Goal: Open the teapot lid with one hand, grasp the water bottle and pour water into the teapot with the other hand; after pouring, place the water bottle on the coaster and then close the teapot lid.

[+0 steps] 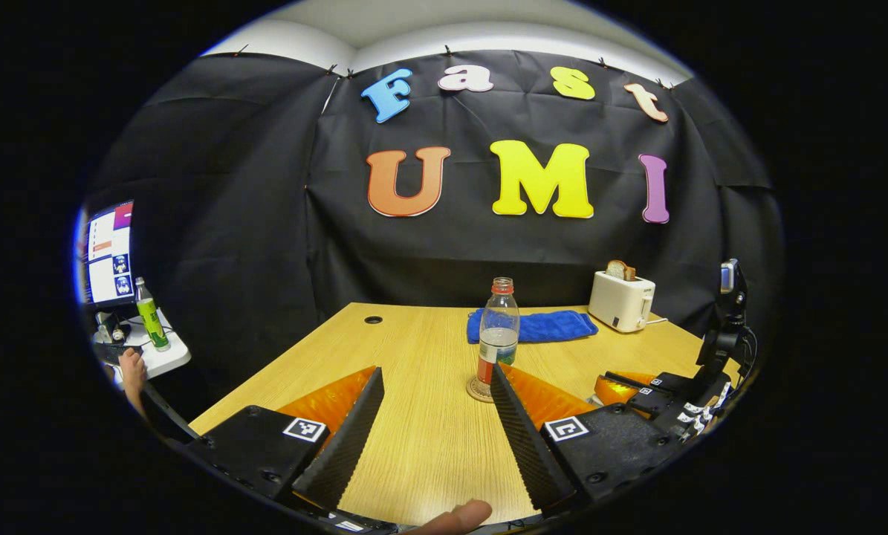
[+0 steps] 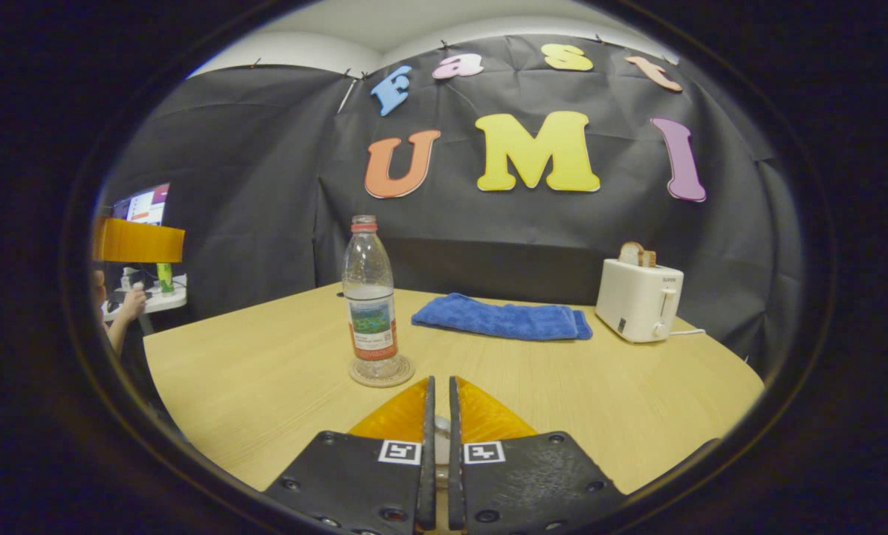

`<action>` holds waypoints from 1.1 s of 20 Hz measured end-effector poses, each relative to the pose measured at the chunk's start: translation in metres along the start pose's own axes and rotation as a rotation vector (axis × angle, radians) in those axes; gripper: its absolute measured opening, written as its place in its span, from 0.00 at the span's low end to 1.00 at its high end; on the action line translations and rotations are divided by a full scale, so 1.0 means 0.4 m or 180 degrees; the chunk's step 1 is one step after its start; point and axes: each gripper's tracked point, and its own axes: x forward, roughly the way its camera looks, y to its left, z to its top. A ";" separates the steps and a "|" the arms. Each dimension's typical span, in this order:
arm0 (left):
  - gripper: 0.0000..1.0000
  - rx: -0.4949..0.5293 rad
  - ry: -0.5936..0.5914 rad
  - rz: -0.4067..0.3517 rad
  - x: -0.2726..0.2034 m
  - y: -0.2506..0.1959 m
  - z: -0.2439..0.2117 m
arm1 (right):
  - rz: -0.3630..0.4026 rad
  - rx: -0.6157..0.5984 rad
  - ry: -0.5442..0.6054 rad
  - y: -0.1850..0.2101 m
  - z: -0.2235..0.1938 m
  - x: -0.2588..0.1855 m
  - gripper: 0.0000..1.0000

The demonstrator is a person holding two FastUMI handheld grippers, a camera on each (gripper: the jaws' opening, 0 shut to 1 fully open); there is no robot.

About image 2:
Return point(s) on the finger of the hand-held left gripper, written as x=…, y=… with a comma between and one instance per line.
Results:
x=139, y=241

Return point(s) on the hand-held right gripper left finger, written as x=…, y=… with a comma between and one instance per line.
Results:
x=427, y=490

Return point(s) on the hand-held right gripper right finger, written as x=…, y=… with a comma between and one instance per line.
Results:
x=456, y=490

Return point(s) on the round wooden coaster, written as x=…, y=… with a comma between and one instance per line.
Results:
x=406, y=374

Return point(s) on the clear plastic water bottle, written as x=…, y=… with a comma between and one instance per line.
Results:
x=369, y=312

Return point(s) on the green bottle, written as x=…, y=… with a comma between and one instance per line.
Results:
x=166, y=279

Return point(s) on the computer monitor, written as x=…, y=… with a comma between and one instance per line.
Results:
x=146, y=206

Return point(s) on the white side table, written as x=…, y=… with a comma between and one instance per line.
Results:
x=163, y=301

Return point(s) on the black backdrop cloth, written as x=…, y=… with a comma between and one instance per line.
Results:
x=265, y=186

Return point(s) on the blue towel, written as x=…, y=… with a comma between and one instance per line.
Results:
x=499, y=318

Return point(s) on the white toaster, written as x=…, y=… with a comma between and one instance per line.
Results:
x=637, y=301

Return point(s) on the bread slice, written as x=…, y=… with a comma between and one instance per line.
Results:
x=632, y=254

